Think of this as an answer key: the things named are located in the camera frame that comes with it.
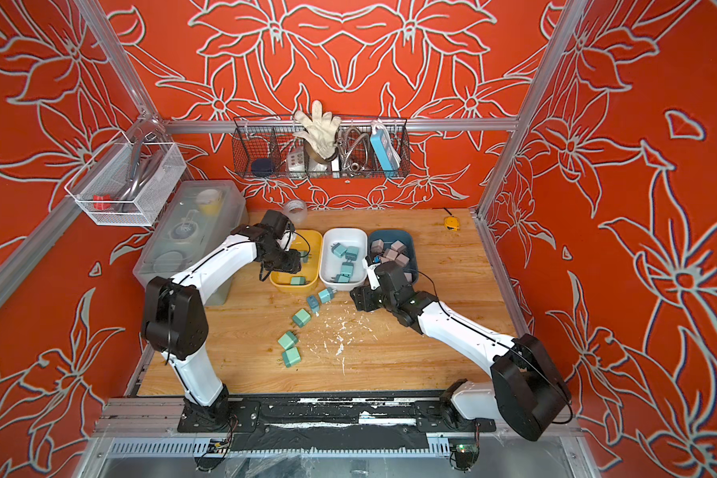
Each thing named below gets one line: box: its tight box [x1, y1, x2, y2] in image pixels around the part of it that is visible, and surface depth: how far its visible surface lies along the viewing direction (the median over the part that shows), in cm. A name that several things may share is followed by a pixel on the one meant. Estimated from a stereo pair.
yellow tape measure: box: [444, 216, 461, 232], surface depth 116 cm
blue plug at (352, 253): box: [344, 245, 360, 263], surface depth 106 cm
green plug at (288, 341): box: [277, 330, 298, 351], surface depth 86 cm
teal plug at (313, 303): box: [306, 294, 320, 314], surface depth 92 cm
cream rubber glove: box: [292, 99, 342, 162], surface depth 92 cm
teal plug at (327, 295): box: [318, 286, 335, 304], surface depth 94 cm
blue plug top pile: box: [330, 241, 348, 258], surface depth 106 cm
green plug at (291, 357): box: [282, 346, 302, 369], surface depth 83 cm
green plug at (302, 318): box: [292, 307, 312, 328], surface depth 91 cm
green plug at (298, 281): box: [289, 275, 308, 286], surface depth 99 cm
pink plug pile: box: [370, 239, 385, 254], surface depth 106 cm
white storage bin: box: [318, 227, 369, 292], surface depth 105 cm
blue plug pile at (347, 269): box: [340, 261, 354, 278], surface depth 103 cm
